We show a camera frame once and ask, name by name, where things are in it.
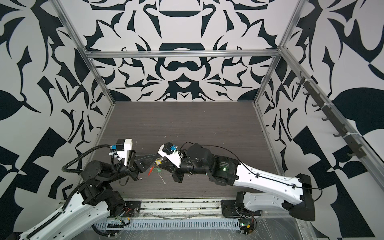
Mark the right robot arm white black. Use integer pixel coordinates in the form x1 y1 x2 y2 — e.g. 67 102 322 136
161 143 316 222

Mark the aluminium frame crossbar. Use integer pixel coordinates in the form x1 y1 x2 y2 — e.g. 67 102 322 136
85 50 278 59

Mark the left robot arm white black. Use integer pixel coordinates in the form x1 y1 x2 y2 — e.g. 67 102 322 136
7 143 159 240

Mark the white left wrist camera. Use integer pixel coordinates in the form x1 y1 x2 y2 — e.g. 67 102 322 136
109 139 133 166

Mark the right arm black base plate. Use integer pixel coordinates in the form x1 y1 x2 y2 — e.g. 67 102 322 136
221 200 244 219

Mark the white slotted cable duct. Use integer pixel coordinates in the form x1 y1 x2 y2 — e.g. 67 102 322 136
95 219 240 231

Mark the black wall hook rail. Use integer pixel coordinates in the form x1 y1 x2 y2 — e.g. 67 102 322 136
297 74 367 159

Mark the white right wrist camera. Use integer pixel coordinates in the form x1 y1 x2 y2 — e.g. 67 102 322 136
158 142 182 168

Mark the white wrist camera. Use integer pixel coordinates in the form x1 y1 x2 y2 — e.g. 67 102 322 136
158 142 182 168
109 139 133 166

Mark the red key tag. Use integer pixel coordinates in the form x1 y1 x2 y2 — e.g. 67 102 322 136
148 167 155 176

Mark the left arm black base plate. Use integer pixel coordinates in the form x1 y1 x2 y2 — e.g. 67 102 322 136
121 200 142 218

